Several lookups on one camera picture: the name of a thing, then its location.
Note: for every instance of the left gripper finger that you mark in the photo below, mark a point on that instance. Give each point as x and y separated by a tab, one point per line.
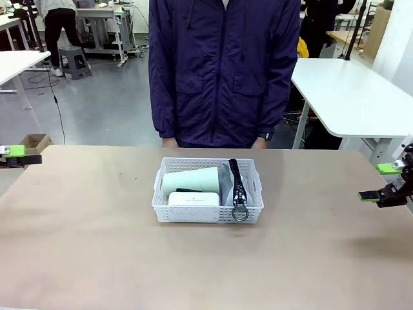
19	161
16	151

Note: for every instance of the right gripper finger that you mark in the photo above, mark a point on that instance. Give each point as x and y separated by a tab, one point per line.
393	193
388	168

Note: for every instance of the grey pencil case black zipper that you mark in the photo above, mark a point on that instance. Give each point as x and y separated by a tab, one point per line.
238	187

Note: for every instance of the black stapler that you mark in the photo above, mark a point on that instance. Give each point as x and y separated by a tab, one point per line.
187	190

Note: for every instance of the pale green plastic cup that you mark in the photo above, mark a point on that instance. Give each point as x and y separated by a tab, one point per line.
193	181

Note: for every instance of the white rectangular box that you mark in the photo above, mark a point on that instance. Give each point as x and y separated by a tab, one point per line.
193	199

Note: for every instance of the person's right forearm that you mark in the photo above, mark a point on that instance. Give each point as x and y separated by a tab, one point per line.
163	106

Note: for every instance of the person's left forearm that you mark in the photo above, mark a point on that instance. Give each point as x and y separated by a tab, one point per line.
279	103

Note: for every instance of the white perforated plastic basket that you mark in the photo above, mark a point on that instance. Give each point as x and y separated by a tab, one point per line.
193	214

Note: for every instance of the person's left hand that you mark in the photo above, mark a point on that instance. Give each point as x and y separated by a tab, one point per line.
259	143

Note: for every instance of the person's right hand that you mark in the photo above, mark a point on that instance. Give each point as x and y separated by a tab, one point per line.
169	143

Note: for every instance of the small open cardboard box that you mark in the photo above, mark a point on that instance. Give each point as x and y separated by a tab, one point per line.
32	142

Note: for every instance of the white table with black pole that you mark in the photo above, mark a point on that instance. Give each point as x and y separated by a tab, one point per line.
16	61

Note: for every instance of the large white side table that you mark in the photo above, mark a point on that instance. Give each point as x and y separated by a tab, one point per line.
338	90

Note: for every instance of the grey plastic step stool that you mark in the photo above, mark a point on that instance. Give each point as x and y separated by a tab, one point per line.
75	63

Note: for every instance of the black clamp pole upright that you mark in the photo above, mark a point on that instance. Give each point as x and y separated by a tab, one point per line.
34	29

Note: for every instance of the background person in grey hoodie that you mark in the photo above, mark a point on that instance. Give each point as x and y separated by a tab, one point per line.
53	32

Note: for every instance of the black wristwatch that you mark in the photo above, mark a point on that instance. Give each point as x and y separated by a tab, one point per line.
267	137

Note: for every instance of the tall brown cardboard panel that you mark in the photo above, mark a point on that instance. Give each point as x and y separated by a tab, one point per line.
379	32

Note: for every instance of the black clamp pole slanted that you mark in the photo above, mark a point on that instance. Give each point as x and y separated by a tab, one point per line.
355	35

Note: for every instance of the wooden background table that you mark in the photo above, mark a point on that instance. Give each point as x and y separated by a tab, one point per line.
342	36

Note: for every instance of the yellow garment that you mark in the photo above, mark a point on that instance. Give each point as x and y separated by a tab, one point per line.
302	46

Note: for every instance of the background person in black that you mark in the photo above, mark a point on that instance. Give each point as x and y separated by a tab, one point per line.
317	29

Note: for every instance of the white background workbench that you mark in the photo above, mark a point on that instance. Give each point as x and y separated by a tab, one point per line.
103	13

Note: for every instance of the person in dark blue jacket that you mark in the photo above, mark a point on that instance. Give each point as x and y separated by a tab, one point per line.
222	80

